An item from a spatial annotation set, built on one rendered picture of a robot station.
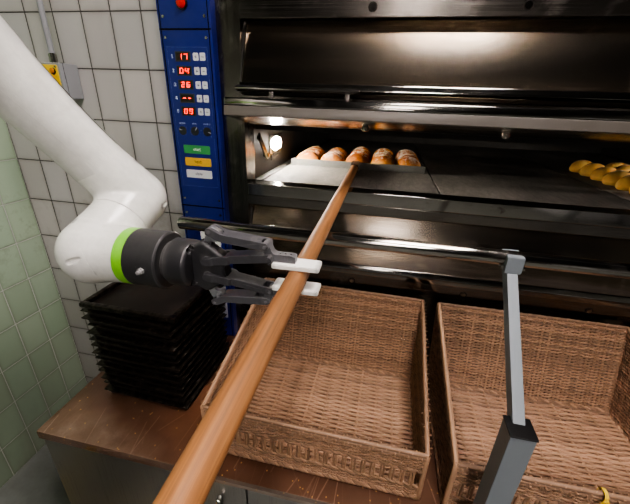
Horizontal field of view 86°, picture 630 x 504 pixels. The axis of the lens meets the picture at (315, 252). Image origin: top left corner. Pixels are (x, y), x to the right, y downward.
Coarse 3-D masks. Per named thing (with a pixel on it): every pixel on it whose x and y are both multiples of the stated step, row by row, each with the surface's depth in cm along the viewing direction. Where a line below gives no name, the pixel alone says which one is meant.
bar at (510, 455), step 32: (192, 224) 78; (224, 224) 76; (256, 224) 76; (448, 256) 68; (480, 256) 67; (512, 256) 65; (544, 256) 65; (512, 288) 65; (512, 320) 63; (512, 352) 61; (512, 384) 59; (512, 416) 57; (512, 448) 55; (512, 480) 58
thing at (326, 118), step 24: (264, 120) 95; (288, 120) 91; (312, 120) 88; (336, 120) 84; (360, 120) 83; (384, 120) 82; (408, 120) 81; (432, 120) 80; (456, 120) 79; (480, 120) 78; (504, 120) 77; (528, 120) 76; (552, 120) 75; (576, 120) 74; (600, 120) 73
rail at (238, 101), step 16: (416, 112) 80; (432, 112) 79; (448, 112) 79; (464, 112) 78; (480, 112) 77; (496, 112) 77; (512, 112) 76; (528, 112) 75; (544, 112) 75; (560, 112) 74; (576, 112) 74; (592, 112) 73; (608, 112) 73; (624, 112) 72
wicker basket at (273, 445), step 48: (336, 288) 116; (240, 336) 102; (288, 336) 122; (336, 336) 118; (384, 336) 115; (288, 384) 110; (336, 384) 111; (384, 384) 112; (240, 432) 94; (288, 432) 81; (336, 432) 95; (384, 480) 80
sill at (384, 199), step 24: (264, 192) 111; (288, 192) 109; (312, 192) 108; (360, 192) 105; (384, 192) 105; (408, 192) 106; (504, 216) 99; (528, 216) 97; (552, 216) 96; (576, 216) 95; (600, 216) 93; (624, 216) 92
